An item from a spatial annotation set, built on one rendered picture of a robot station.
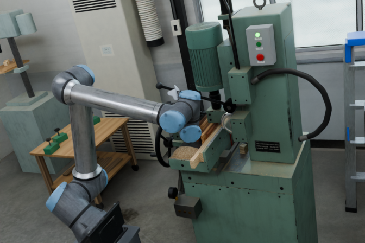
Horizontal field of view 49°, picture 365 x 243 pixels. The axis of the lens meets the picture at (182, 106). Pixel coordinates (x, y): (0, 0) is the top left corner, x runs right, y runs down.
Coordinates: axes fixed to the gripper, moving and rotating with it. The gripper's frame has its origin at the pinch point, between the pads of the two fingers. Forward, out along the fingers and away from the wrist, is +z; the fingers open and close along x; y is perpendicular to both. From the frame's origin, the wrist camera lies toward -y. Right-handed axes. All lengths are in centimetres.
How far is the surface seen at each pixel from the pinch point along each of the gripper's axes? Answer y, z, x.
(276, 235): -37, -44, 61
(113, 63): 22, 158, 35
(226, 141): -23.1, -9.6, 24.0
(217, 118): -19.7, -5.2, 12.2
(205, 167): -5.8, -28.1, 24.3
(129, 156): 20, 128, 114
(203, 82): -12.8, -5.5, -9.2
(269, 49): -33, -34, -32
